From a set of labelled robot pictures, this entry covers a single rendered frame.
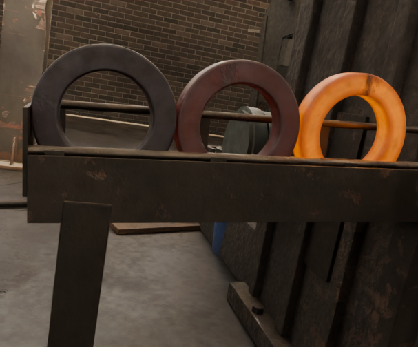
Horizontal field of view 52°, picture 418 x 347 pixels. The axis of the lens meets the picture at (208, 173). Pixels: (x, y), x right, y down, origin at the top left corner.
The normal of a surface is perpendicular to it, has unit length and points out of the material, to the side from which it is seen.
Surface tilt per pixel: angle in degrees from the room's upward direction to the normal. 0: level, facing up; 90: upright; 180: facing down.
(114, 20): 90
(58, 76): 90
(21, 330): 0
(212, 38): 90
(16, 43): 90
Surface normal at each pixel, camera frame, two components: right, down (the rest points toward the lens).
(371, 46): -0.95, -0.11
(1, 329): 0.17, -0.97
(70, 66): 0.27, 0.23
